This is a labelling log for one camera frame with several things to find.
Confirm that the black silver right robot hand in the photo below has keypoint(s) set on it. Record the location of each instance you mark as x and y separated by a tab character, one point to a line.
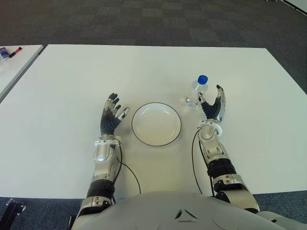
213	110

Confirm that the black metal stand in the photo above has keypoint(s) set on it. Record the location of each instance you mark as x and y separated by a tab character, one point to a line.
12	212

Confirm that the red black marker pen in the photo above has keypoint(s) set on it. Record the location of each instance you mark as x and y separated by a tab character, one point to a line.
15	52

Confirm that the white board panel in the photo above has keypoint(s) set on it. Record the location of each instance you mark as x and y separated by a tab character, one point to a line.
298	4

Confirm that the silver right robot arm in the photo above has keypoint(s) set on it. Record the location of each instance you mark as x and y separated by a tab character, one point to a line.
212	146

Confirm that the small blue box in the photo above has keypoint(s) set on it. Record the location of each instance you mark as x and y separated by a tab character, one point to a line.
4	52

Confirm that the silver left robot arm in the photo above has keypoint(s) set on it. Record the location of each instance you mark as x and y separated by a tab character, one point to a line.
102	155

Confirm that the white plate black rim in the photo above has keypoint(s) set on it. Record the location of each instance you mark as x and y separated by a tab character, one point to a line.
156	124

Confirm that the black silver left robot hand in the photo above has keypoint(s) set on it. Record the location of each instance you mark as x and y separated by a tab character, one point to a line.
109	123

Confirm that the clear water bottle blue cap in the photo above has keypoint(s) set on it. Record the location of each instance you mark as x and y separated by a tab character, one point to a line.
202	79

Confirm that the white side table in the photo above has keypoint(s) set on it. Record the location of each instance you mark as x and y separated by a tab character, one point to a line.
20	65

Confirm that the grey robot torso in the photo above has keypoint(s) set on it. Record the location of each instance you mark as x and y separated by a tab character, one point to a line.
168	213

